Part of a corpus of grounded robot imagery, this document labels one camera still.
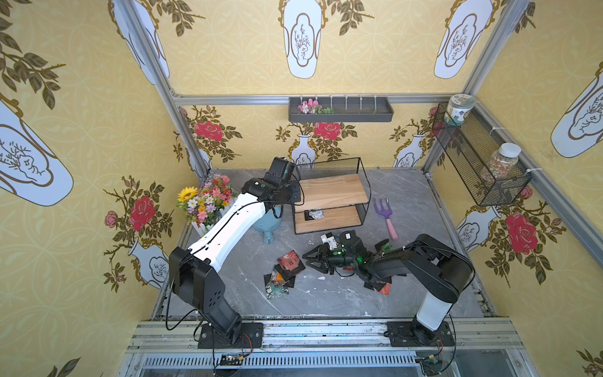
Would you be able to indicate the green grape oolong tea bag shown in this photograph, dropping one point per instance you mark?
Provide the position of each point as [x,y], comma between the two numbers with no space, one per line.
[383,247]

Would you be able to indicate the white lidded printed jar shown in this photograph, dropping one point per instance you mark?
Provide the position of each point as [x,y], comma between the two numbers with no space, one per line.
[459,106]

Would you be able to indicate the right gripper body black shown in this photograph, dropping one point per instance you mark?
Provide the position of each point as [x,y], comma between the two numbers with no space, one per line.
[325,254]

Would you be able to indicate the pink red tea bag floor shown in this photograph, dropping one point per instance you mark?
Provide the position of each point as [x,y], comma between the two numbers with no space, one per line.
[291,263]

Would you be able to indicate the colourful artificial flower bouquet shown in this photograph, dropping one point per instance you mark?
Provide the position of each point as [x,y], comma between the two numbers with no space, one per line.
[204,205]

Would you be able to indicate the da hong pao tea bag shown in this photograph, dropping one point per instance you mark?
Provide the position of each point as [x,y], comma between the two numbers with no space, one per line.
[380,287]

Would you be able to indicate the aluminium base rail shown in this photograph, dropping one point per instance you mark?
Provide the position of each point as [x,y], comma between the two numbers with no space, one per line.
[462,347]

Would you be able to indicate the purple garden fork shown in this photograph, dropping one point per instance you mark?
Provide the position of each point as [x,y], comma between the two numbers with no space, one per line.
[383,208]

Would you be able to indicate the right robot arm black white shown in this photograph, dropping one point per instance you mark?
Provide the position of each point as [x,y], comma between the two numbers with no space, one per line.
[441,270]

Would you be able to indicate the clear jar white lid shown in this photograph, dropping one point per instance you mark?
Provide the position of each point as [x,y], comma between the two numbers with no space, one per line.
[501,162]

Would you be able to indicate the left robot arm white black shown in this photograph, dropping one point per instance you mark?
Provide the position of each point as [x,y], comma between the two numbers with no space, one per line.
[193,272]

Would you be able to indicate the white black tea bag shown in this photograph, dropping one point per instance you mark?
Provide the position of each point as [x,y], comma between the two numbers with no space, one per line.
[313,215]

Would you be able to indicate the black wire mesh shelf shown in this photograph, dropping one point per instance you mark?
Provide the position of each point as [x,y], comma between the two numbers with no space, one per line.
[339,187]

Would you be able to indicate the white picket fence planter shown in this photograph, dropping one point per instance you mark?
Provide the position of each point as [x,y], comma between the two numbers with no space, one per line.
[201,229]

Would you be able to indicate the black wire wall basket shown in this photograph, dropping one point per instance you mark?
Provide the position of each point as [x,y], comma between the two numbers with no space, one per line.
[470,148]

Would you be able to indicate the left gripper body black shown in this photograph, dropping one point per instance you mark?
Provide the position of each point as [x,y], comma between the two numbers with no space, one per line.
[292,191]

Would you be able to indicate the small pink flowers in tray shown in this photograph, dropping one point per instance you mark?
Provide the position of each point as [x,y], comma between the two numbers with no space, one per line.
[311,106]

